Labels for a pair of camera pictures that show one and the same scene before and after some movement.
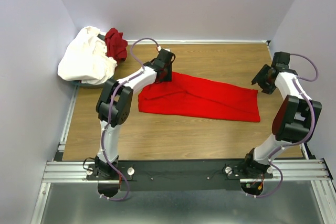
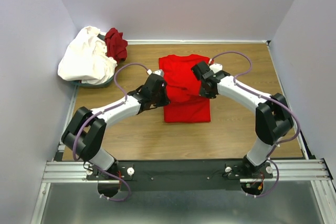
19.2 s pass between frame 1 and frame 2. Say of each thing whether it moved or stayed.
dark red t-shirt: stayed
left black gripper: moved
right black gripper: moved
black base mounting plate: stayed
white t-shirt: stayed
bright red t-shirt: moved
